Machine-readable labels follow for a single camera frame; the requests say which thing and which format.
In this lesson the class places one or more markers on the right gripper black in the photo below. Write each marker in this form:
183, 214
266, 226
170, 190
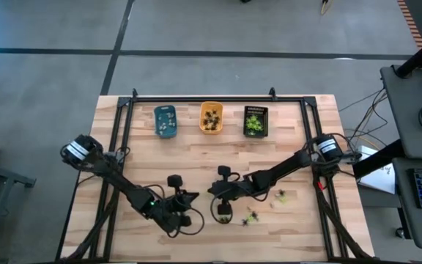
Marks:
240, 187

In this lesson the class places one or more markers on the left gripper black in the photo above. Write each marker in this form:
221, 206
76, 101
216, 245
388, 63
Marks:
176, 216

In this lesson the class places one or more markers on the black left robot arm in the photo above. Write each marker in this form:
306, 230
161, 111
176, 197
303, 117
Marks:
123, 183

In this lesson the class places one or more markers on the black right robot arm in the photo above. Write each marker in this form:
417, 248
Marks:
284, 166

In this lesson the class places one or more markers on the yellow plastic bin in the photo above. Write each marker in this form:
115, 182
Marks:
211, 106

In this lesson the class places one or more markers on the black slotted plastic basket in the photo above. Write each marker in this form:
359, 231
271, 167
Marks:
261, 111

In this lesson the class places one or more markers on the teal plastic bin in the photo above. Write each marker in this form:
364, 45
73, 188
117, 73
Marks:
164, 109

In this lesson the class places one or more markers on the white paper sheet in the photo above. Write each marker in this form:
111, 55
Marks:
377, 177

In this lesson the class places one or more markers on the black diagonal desk beam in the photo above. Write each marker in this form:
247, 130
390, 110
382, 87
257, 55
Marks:
376, 163

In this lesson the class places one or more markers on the black caster wheel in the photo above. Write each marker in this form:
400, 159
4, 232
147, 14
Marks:
400, 232

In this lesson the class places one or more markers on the grey keyboard desk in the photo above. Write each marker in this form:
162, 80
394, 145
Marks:
416, 223

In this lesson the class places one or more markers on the large grey desk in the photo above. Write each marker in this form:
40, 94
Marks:
409, 110

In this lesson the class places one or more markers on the tan pointed object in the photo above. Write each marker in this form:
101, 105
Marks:
324, 6

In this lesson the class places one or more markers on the black diagonal pole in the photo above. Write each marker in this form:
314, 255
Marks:
421, 55

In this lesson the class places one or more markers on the black frame clamp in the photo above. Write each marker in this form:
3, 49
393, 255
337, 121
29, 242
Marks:
134, 93
272, 93

